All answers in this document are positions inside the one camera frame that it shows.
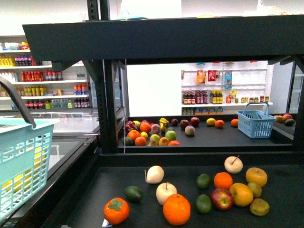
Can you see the orange persimmon green calyx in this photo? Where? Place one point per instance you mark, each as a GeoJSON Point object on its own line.
{"type": "Point", "coordinates": [116, 211]}

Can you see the brown kiwi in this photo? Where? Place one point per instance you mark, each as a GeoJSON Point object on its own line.
{"type": "Point", "coordinates": [256, 189]}
{"type": "Point", "coordinates": [259, 207]}

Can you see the yellow lemon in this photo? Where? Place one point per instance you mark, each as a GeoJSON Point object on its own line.
{"type": "Point", "coordinates": [39, 155]}
{"type": "Point", "coordinates": [14, 184]}

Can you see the white sauce bottle shelf unit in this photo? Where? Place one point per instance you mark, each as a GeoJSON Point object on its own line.
{"type": "Point", "coordinates": [224, 87]}

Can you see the green lime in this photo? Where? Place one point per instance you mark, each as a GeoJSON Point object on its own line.
{"type": "Point", "coordinates": [203, 181]}
{"type": "Point", "coordinates": [203, 204]}

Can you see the brown kiwi lower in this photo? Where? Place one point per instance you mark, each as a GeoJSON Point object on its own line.
{"type": "Point", "coordinates": [259, 207]}

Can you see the light blue shopping basket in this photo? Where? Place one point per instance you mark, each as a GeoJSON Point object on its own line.
{"type": "Point", "coordinates": [15, 135]}

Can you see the brown kiwi upper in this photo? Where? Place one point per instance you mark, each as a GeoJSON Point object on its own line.
{"type": "Point", "coordinates": [256, 189]}

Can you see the yellow orange apple centre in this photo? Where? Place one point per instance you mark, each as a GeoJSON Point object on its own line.
{"type": "Point", "coordinates": [242, 194]}

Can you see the black front shelf tray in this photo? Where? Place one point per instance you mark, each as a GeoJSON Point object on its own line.
{"type": "Point", "coordinates": [108, 175]}

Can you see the white pear upper left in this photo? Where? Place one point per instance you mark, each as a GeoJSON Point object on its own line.
{"type": "Point", "coordinates": [154, 175]}

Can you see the black shelf tray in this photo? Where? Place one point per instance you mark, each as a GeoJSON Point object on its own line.
{"type": "Point", "coordinates": [212, 139]}
{"type": "Point", "coordinates": [108, 175]}

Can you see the black far shelf tray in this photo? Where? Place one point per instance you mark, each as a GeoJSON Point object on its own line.
{"type": "Point", "coordinates": [212, 139]}

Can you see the white drinks shelf unit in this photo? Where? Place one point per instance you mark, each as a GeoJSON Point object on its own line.
{"type": "Point", "coordinates": [38, 83]}

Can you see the blue basket on far shelf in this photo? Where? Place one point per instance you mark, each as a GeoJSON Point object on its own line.
{"type": "Point", "coordinates": [254, 123]}

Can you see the dark green avocado left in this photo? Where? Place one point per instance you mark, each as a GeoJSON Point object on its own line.
{"type": "Point", "coordinates": [133, 193]}

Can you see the glass top freezer chest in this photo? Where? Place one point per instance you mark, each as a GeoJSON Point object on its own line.
{"type": "Point", "coordinates": [74, 129]}

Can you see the large orange front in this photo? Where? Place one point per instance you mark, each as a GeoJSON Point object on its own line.
{"type": "Point", "coordinates": [176, 209]}

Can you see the green lime upper middle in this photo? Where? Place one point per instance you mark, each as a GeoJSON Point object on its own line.
{"type": "Point", "coordinates": [203, 181]}

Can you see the green lime lower middle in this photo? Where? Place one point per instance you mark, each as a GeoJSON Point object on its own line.
{"type": "Point", "coordinates": [203, 204]}

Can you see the yellow orange apple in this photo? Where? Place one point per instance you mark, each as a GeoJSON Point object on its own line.
{"type": "Point", "coordinates": [256, 175]}
{"type": "Point", "coordinates": [242, 194]}

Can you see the white pear lower left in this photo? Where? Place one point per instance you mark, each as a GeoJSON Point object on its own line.
{"type": "Point", "coordinates": [164, 190]}

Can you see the small orange centre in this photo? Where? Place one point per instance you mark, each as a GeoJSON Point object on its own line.
{"type": "Point", "coordinates": [223, 180]}

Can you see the pile of fruit far shelf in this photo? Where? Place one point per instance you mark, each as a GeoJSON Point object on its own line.
{"type": "Point", "coordinates": [145, 133]}

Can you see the yellow orange apple right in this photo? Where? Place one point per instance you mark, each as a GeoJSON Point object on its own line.
{"type": "Point", "coordinates": [256, 175]}

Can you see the red apple centre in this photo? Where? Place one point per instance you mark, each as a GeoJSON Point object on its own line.
{"type": "Point", "coordinates": [222, 199]}

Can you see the white pear with stem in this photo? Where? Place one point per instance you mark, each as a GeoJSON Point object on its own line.
{"type": "Point", "coordinates": [233, 164]}

